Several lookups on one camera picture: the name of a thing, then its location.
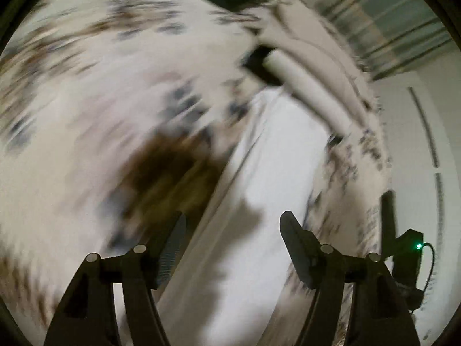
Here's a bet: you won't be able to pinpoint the white cloth garment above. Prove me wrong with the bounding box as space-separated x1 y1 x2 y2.
158 88 329 345

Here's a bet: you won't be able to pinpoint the floral bed sheet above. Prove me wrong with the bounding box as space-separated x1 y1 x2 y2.
1 0 390 345

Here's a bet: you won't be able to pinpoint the window blinds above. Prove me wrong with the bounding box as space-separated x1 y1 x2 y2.
315 0 455 80

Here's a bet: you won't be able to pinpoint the black grey striped garment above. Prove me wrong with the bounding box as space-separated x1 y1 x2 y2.
243 45 352 140

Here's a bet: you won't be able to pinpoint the cream folded blanket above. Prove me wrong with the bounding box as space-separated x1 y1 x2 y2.
258 0 380 137

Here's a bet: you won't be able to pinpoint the black cable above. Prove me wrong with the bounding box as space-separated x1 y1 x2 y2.
419 242 437 295

